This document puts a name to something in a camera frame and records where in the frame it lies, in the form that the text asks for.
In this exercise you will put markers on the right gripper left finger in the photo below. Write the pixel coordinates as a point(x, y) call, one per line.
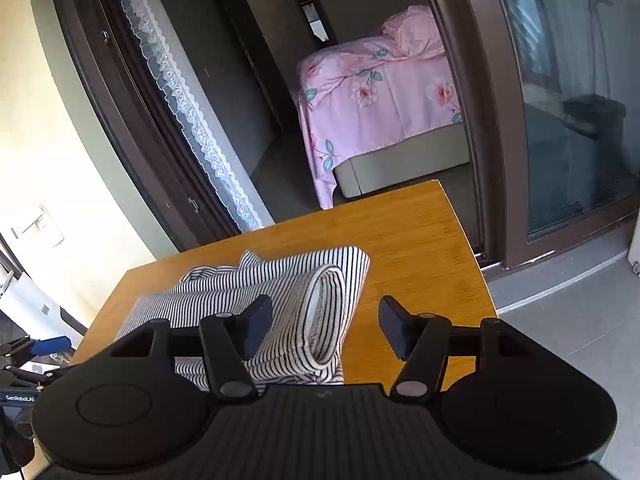
point(228, 341)

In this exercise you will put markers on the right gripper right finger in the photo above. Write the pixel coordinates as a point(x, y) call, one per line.
point(421, 342)

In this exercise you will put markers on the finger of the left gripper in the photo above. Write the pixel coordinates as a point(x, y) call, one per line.
point(26, 348)

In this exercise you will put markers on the white bin with red inside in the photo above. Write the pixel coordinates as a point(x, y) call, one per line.
point(633, 254)

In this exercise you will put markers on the pink floral bed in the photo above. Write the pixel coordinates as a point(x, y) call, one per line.
point(385, 108)

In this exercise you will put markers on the white lace curtain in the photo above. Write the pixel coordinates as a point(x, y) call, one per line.
point(175, 76)

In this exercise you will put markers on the glass sliding door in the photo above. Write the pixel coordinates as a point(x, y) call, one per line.
point(578, 62)

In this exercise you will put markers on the dark brown door frame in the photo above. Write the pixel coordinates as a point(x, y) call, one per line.
point(138, 123)

